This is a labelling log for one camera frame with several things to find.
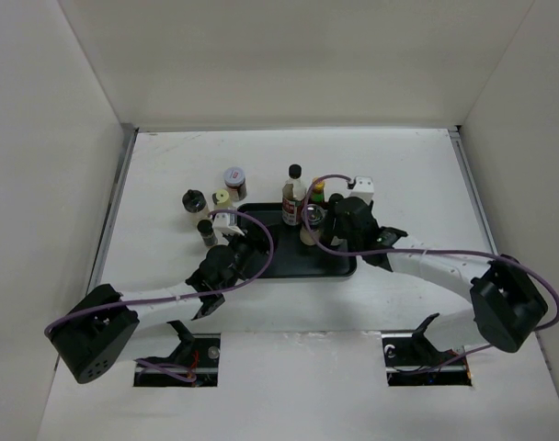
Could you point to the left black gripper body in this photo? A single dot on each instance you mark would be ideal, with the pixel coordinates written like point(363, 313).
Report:
point(244, 247)

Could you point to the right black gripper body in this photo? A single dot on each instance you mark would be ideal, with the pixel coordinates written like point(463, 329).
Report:
point(330, 221)

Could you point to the silver-lid white powder jar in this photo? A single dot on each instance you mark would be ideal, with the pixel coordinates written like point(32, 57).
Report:
point(313, 219)

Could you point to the yellow-cap red sauce bottle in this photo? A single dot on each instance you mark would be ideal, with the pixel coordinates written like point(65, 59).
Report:
point(317, 196)

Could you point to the tall black-cap sauce bottle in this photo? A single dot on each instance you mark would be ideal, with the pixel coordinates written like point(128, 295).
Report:
point(293, 193)

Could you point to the red-label lid brown jar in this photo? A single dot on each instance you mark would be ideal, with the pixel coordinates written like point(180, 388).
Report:
point(235, 182)

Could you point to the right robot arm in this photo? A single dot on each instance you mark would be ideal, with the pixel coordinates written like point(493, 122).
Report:
point(506, 307)

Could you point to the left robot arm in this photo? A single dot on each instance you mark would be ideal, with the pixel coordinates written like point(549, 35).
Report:
point(91, 337)

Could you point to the small dark pepper bottle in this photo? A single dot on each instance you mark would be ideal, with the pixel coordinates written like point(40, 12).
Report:
point(207, 233)

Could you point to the black plastic tray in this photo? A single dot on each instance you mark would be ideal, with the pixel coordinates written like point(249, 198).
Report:
point(292, 258)

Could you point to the yellow-cap white powder jar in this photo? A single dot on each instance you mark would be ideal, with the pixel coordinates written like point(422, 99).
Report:
point(222, 200)

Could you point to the black-cap shaker jar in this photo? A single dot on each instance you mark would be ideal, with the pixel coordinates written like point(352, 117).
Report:
point(195, 205)

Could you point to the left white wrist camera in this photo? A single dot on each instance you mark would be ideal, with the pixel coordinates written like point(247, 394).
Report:
point(226, 223)

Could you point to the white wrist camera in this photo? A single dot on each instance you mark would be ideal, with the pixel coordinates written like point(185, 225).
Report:
point(226, 223)
point(362, 187)

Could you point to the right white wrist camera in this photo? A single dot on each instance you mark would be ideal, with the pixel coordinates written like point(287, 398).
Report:
point(362, 187)

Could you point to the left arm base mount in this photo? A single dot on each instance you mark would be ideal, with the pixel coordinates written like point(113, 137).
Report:
point(193, 363)

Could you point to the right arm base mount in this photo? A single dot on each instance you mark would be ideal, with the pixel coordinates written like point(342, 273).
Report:
point(411, 360)

